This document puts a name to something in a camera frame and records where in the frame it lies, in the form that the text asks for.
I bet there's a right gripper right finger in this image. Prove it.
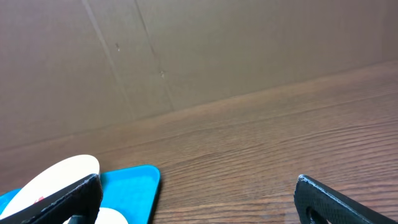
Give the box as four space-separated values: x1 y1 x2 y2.
294 174 397 224

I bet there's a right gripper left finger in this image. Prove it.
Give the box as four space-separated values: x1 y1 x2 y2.
1 174 103 224

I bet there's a white plate with red stain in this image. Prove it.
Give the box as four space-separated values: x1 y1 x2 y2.
1 154 100 219

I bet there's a green rimmed yellow plate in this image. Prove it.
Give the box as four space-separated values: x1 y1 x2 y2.
63 207 128 224

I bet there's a teal plastic serving tray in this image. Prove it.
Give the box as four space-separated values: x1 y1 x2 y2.
0 164 162 224

